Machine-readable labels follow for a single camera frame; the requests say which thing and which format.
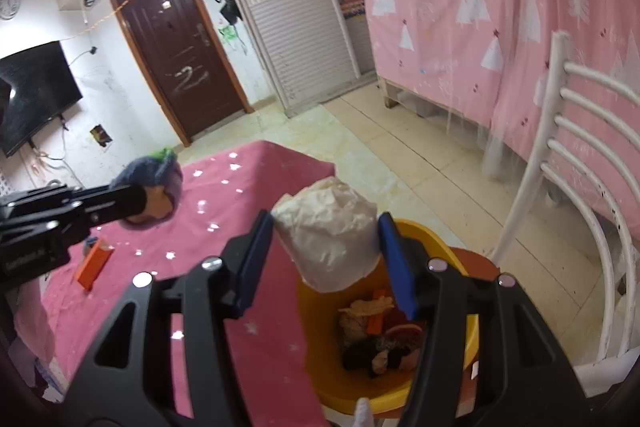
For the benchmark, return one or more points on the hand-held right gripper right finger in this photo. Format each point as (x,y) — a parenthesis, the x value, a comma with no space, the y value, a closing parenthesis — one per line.
(397,267)

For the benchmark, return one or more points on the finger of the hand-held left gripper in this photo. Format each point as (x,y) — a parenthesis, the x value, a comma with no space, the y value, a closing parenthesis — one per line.
(115,196)
(110,214)

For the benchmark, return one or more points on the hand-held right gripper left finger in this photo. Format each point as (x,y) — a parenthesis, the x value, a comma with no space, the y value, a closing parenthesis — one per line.
(255,257)

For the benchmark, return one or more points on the purple plush eggplant toy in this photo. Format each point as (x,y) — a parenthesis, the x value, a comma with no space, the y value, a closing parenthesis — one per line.
(150,179)

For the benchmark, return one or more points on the cream knit hat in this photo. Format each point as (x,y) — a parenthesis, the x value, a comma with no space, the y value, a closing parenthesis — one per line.
(367,309)

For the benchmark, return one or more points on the orange round disc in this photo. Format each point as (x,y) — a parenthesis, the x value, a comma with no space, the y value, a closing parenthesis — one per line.
(405,333)

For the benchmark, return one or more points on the white paper wad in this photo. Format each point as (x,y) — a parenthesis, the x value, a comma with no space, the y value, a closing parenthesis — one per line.
(330,237)

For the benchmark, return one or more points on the black plastic bag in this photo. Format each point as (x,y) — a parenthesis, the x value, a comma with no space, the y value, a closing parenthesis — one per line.
(357,354)

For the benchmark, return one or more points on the yellow plastic basin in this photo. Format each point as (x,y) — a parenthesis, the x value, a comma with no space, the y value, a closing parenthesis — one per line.
(325,357)

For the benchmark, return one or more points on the orange cardboard box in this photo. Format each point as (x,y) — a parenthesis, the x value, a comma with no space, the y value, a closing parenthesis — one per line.
(92,267)

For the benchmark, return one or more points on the pink star-print tablecloth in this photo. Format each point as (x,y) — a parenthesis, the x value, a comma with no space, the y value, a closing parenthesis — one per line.
(200,187)

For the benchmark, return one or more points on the black television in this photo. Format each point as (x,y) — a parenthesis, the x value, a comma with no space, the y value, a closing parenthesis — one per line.
(35,97)

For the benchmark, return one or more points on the brown wooden door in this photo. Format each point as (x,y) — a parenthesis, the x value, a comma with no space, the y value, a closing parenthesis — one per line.
(175,52)

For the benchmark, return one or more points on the white metal chair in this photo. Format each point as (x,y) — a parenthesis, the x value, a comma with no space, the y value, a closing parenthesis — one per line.
(550,147)

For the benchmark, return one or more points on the white slatted wardrobe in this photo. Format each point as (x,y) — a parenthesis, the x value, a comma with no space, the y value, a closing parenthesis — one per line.
(295,32)

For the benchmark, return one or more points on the pink tree-print curtain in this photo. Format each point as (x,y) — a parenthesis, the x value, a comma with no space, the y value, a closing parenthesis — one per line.
(500,7)

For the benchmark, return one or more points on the damaged wall socket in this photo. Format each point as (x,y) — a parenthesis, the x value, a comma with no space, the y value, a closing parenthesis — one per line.
(100,136)

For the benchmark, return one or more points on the wooden bed frame leg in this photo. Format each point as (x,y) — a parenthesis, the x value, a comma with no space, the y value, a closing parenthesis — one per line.
(389,94)

